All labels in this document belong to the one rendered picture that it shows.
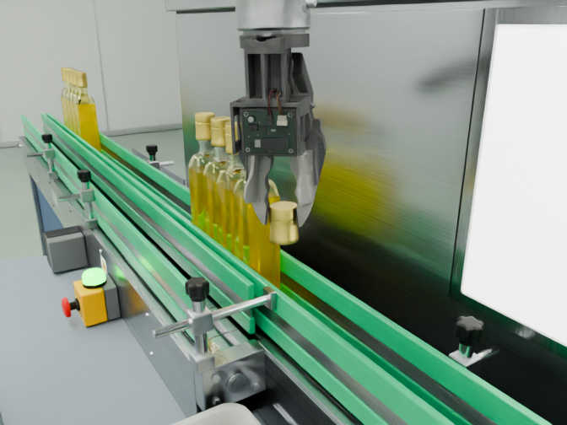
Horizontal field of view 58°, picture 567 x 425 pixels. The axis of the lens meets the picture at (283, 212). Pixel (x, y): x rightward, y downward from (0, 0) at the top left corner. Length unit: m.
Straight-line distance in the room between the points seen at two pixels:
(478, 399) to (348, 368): 0.14
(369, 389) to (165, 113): 6.52
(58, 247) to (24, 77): 5.32
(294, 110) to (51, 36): 6.13
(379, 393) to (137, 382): 0.47
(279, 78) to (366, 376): 0.32
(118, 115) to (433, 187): 6.26
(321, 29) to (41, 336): 0.75
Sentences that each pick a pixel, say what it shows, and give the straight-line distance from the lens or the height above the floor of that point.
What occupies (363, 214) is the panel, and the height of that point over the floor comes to 1.04.
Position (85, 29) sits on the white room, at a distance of 6.65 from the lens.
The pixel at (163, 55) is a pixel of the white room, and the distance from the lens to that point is 6.91.
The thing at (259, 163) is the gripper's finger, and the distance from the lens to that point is 0.59.
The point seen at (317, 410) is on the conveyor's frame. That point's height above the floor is 0.87.
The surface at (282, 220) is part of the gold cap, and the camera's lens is 0.60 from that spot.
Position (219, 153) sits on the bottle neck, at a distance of 0.85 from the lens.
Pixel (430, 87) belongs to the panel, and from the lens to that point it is 0.65.
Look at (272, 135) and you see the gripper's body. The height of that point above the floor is 1.20.
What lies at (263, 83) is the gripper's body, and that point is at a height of 1.25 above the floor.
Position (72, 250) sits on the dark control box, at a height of 0.81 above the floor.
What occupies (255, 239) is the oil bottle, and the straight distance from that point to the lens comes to 0.76.
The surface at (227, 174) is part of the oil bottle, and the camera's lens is 0.80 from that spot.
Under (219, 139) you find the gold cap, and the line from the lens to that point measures 0.84.
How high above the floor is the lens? 1.30
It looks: 20 degrees down
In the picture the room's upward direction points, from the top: straight up
